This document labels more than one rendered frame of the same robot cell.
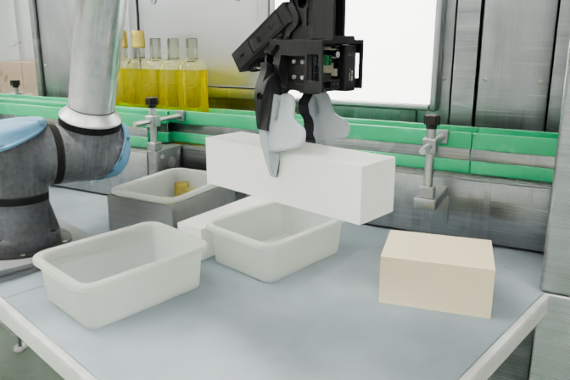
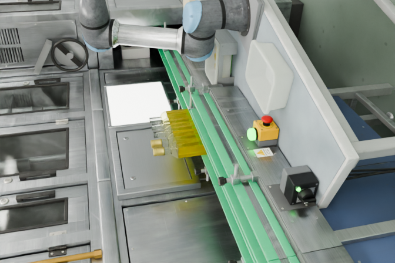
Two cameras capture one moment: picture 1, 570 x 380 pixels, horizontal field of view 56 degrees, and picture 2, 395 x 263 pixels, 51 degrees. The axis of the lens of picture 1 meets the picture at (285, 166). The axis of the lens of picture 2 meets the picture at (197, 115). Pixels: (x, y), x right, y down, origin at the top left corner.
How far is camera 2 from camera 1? 239 cm
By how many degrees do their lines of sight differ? 81
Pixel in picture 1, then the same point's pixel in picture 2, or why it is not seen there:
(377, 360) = not seen: outside the picture
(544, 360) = not seen: hidden behind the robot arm
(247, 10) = (133, 134)
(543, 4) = (120, 74)
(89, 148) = not seen: hidden behind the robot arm
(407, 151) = (174, 55)
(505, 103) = (154, 75)
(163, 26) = (149, 171)
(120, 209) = (223, 40)
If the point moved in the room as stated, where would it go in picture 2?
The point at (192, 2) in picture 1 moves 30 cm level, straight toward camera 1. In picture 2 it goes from (131, 157) to (124, 90)
